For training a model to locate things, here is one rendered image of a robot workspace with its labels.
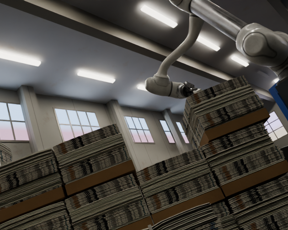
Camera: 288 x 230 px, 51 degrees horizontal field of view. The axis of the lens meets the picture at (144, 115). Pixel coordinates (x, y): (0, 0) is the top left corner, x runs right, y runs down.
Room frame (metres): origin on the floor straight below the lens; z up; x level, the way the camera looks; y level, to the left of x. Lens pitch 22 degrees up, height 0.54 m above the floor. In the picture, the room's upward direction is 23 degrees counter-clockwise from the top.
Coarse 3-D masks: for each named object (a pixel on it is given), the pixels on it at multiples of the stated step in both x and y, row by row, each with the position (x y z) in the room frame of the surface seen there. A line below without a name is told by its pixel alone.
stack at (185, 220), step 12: (204, 204) 0.92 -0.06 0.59; (180, 216) 0.92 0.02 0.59; (192, 216) 0.92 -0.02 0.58; (204, 216) 0.99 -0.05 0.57; (216, 216) 0.93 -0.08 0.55; (156, 228) 0.91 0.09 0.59; (168, 228) 0.92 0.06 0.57; (180, 228) 0.92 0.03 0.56; (192, 228) 0.92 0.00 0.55; (204, 228) 0.94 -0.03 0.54; (216, 228) 0.93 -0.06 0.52
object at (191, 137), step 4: (184, 120) 1.48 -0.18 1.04; (184, 124) 1.52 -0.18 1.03; (184, 128) 1.56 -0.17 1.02; (188, 128) 1.50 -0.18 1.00; (184, 132) 1.61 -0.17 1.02; (188, 132) 1.53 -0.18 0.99; (188, 136) 1.58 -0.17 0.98; (192, 136) 1.50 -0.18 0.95; (192, 140) 1.54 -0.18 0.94; (196, 140) 1.46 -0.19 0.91; (192, 144) 1.59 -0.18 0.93; (196, 144) 1.51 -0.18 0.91; (196, 148) 1.54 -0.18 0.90
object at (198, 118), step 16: (240, 80) 1.27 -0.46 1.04; (192, 96) 1.25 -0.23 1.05; (208, 96) 1.26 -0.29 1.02; (224, 96) 1.26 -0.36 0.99; (240, 96) 1.26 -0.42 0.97; (256, 96) 1.27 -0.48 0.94; (192, 112) 1.27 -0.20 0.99; (208, 112) 1.24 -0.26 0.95; (224, 112) 1.25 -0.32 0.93; (240, 112) 1.25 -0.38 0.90; (208, 128) 1.25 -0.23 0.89; (240, 128) 1.26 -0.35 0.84
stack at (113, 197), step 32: (256, 128) 1.26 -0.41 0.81; (192, 160) 1.23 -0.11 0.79; (224, 160) 1.25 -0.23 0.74; (256, 160) 1.25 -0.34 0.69; (96, 192) 1.18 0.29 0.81; (128, 192) 1.20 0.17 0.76; (160, 192) 1.21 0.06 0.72; (192, 192) 1.22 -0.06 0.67; (256, 192) 1.25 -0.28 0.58; (32, 224) 1.16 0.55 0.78; (64, 224) 1.17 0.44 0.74; (96, 224) 1.18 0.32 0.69; (128, 224) 1.20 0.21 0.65; (224, 224) 1.24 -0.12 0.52; (256, 224) 1.24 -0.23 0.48
